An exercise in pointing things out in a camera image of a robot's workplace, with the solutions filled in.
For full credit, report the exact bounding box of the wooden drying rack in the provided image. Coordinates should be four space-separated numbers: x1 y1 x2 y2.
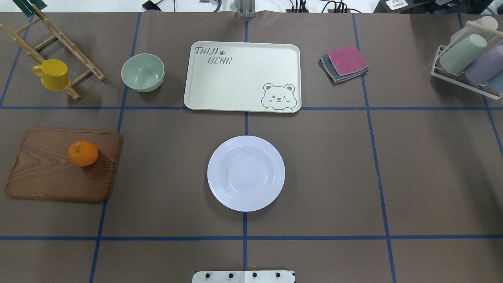
1 5 105 101

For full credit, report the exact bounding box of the dark green mug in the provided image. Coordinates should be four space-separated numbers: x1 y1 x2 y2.
13 0 48 17

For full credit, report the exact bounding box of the green cup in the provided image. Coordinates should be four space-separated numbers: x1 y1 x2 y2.
439 34 487 75

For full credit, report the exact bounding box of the cream bear tray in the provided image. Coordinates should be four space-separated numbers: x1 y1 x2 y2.
184 41 302 113

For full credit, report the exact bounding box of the green bowl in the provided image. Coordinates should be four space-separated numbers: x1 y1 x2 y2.
121 53 165 93

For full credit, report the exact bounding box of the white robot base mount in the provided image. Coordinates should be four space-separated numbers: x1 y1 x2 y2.
192 270 296 283

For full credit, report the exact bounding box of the wooden cutting board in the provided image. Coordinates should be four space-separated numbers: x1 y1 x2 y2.
5 127 123 203

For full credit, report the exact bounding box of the aluminium frame post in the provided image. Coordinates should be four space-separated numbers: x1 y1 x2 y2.
234 0 256 18

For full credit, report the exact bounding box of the beige cup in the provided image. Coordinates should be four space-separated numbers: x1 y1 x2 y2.
450 16 498 45

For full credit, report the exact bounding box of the white cup rack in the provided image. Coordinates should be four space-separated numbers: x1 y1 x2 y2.
431 16 502 100

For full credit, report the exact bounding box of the pink cloth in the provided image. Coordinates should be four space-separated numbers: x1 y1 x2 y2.
327 45 369 76

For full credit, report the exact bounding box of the blue cup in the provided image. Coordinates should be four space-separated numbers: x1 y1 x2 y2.
488 71 503 94

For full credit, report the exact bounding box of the yellow mug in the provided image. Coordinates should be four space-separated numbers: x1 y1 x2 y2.
32 59 71 91

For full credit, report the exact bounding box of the purple cup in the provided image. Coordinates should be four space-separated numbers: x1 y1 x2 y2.
464 45 503 85

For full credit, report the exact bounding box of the white round plate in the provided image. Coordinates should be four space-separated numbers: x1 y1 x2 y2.
207 136 286 212

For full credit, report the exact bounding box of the orange fruit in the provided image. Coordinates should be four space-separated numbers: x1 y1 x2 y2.
68 140 99 167

